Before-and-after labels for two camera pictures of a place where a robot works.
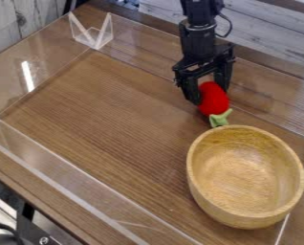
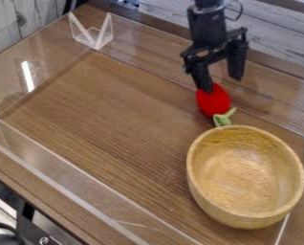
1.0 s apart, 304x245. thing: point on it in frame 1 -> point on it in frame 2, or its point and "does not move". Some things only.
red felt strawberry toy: (213, 102) does not move
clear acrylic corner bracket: (93, 37) does not move
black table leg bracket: (29, 233) does not move
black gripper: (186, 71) -> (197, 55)
